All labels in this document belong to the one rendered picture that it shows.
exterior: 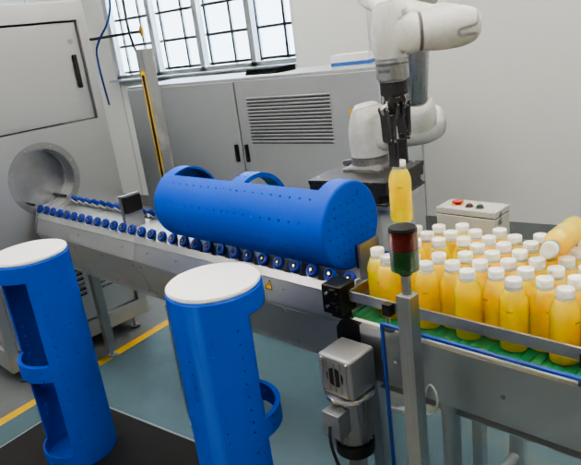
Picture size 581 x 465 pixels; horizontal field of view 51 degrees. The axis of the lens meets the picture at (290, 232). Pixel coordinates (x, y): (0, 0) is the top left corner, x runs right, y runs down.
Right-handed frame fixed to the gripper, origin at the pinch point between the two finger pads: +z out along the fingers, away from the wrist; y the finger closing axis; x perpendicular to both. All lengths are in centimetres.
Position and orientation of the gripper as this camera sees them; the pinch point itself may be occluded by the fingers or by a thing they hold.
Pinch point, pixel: (398, 153)
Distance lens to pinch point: 177.2
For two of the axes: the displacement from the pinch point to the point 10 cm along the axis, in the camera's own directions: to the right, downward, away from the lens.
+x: 7.2, 1.2, -6.8
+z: 1.3, 9.4, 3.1
